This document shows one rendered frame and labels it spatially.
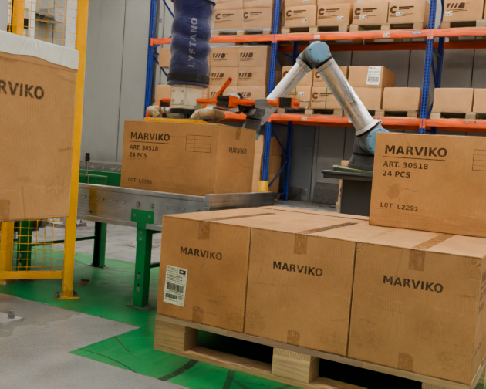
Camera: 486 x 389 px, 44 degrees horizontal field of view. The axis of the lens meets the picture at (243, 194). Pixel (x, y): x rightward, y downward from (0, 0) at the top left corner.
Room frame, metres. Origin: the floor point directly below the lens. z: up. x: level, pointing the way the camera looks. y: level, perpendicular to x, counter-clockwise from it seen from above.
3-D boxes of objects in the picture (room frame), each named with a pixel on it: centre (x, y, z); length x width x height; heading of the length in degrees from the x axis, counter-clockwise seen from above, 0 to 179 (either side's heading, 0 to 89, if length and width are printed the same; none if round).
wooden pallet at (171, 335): (2.55, -0.45, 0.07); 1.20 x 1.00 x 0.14; 62
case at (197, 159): (3.31, 0.31, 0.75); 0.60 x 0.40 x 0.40; 62
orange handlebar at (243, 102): (3.31, 0.11, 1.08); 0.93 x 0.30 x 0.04; 62
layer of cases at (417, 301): (2.55, -0.45, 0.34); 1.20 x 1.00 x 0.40; 62
